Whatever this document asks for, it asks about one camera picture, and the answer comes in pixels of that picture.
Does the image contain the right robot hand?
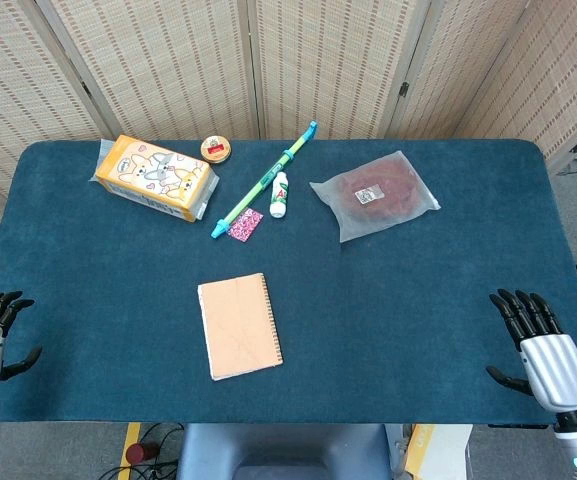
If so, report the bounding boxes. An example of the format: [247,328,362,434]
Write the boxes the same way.
[485,288,577,413]

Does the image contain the kraft spiral notebook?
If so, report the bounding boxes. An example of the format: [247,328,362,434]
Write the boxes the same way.
[197,272,285,382]

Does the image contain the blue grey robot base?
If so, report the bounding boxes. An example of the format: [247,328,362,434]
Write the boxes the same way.
[175,423,393,480]

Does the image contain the yellow white cardboard box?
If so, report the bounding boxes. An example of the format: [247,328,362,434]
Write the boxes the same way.
[401,423,474,480]

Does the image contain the red cylinder on floor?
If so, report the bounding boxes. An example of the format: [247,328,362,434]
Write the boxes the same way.
[126,442,160,464]

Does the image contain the orange cartoon tissue pack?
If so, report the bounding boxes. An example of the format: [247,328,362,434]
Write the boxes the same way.
[89,134,220,224]

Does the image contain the frosted bag with red item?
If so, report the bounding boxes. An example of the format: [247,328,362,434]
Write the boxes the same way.
[309,150,442,244]

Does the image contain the blue table cloth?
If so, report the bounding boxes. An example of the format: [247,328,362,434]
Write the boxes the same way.
[0,138,577,426]

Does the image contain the pink patterned card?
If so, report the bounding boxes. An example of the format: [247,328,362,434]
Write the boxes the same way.
[228,207,264,243]

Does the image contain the round gold red tin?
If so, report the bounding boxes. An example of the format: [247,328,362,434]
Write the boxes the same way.
[200,134,233,164]

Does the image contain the green blue toy flute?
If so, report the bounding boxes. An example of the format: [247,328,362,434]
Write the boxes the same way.
[210,120,318,240]

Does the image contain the small white green bottle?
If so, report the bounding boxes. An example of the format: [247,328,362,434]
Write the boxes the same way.
[269,171,290,219]

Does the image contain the woven folding screen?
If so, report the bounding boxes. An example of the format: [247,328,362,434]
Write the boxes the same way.
[0,0,577,301]

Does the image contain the black floor cable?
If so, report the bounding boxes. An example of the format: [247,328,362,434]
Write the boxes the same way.
[101,423,185,480]

